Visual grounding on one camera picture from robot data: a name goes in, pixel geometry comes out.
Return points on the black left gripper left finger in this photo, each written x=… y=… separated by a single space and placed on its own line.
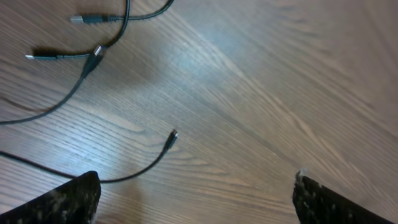
x=75 y=201

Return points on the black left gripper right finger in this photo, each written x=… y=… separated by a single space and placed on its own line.
x=316 y=204

